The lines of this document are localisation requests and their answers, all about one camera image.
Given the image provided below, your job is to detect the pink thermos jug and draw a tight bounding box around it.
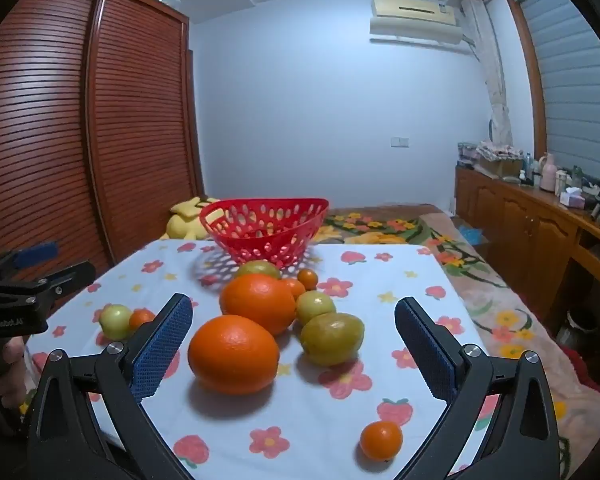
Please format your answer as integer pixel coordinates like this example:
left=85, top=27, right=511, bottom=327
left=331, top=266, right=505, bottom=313
left=540, top=152, right=561, bottom=192

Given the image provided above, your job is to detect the person's left hand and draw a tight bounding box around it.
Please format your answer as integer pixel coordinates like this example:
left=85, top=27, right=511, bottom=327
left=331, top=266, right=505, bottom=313
left=0, top=335, right=30, bottom=417

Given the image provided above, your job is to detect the large green round fruit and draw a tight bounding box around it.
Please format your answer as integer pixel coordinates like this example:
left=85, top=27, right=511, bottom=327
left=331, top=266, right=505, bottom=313
left=300, top=312, right=365, bottom=367

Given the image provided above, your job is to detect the wooden sideboard cabinet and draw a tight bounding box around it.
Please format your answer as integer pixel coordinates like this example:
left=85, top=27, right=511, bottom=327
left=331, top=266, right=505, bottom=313
left=452, top=165, right=600, bottom=322

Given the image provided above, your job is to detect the white floral tablecloth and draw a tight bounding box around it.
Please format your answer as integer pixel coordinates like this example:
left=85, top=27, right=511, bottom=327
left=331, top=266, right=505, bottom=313
left=22, top=240, right=501, bottom=480

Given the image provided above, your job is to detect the brown louvered wardrobe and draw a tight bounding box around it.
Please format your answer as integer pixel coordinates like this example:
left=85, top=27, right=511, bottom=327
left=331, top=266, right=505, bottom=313
left=0, top=0, right=206, bottom=281

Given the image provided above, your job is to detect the yellow plush toy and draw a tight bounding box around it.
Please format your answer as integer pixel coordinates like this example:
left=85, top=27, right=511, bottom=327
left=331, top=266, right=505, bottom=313
left=160, top=196, right=222, bottom=242

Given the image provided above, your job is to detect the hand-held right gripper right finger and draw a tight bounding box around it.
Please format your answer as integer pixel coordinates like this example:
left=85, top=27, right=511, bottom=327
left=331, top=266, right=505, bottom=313
left=394, top=296, right=562, bottom=480

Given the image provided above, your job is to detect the cardboard box with cloth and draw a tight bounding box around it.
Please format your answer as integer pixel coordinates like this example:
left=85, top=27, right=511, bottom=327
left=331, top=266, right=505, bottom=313
left=475, top=141, right=524, bottom=179

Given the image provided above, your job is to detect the cream curtain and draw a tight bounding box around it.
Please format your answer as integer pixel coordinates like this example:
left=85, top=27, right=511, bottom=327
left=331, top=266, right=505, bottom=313
left=461, top=0, right=514, bottom=150

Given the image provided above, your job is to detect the grey window blind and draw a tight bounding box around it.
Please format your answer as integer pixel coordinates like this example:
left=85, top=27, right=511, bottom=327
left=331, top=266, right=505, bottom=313
left=512, top=0, right=600, bottom=186

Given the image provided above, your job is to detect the red plastic basket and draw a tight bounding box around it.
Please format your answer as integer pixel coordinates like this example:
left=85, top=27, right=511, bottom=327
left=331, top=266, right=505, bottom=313
left=199, top=198, right=330, bottom=268

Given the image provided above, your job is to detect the dark trash bin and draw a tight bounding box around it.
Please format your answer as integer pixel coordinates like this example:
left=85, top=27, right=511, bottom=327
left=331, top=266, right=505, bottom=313
left=557, top=307, right=600, bottom=349

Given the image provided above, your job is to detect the stack of storage boxes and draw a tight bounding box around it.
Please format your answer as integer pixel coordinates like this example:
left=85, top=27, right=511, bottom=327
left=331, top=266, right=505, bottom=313
left=456, top=141, right=479, bottom=169

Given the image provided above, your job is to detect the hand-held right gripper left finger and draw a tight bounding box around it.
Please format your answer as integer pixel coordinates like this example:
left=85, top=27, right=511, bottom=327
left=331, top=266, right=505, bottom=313
left=27, top=293, right=196, bottom=480

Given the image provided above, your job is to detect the floral blanket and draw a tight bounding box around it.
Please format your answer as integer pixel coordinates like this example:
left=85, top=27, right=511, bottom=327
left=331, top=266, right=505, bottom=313
left=314, top=204, right=600, bottom=480

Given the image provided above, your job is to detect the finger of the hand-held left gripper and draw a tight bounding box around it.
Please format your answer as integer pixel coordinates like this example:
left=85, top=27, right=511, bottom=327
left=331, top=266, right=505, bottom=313
left=0, top=259, right=97, bottom=306
left=0, top=241, right=61, bottom=286

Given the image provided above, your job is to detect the wall air conditioner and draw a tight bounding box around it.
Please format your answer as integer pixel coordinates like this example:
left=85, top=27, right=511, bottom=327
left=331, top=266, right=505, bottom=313
left=369, top=0, right=465, bottom=47

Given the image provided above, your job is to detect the yellow lemon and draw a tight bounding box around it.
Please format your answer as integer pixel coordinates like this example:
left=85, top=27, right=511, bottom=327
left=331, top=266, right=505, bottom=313
left=295, top=290, right=337, bottom=326

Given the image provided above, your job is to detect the large orange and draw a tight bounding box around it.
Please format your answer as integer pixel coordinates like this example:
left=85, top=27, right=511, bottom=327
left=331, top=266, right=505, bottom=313
left=187, top=314, right=281, bottom=396
left=219, top=274, right=297, bottom=337

